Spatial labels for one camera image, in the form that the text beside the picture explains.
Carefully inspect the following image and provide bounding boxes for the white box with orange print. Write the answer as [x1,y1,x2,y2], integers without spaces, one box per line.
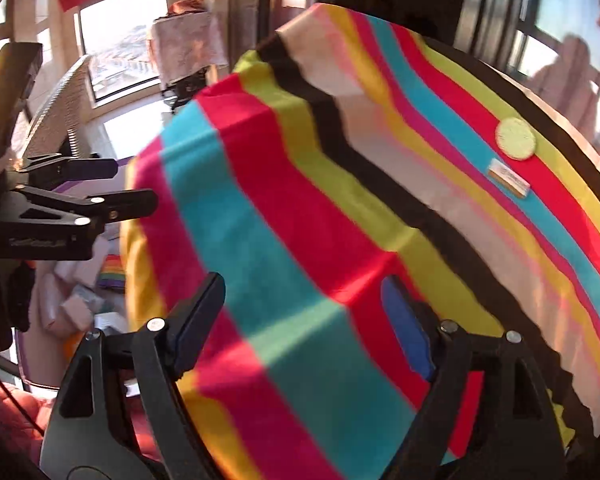
[486,158,532,199]

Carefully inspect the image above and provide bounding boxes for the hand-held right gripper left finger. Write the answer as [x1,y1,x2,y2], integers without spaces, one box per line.
[40,271,227,480]

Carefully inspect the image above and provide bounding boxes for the wicker chair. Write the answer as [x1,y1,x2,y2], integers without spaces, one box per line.
[22,54,96,161]

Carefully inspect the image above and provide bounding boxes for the rainbow striped item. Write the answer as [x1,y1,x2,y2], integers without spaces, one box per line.
[101,254,127,291]

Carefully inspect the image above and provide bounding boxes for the striped colourful tablecloth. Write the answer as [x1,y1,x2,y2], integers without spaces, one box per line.
[120,2,600,480]

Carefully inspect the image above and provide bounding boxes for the purple plastic basin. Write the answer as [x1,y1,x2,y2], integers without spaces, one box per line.
[12,155,136,393]

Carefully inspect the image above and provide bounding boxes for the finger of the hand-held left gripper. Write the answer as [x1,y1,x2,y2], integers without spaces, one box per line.
[12,154,118,189]
[10,185,158,232]

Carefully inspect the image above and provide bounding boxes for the person's red clothing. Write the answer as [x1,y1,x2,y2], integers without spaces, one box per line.
[0,380,56,466]

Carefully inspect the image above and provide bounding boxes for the green round sponge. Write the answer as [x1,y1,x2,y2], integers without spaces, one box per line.
[495,117,537,162]

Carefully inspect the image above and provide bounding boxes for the brown cloth bundle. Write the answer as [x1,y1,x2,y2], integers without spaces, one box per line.
[167,0,211,17]

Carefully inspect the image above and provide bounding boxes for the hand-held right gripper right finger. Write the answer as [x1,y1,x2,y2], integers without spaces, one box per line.
[380,275,568,480]

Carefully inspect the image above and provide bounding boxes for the side table with floral cloth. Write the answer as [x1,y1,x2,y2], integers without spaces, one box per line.
[147,10,231,106]

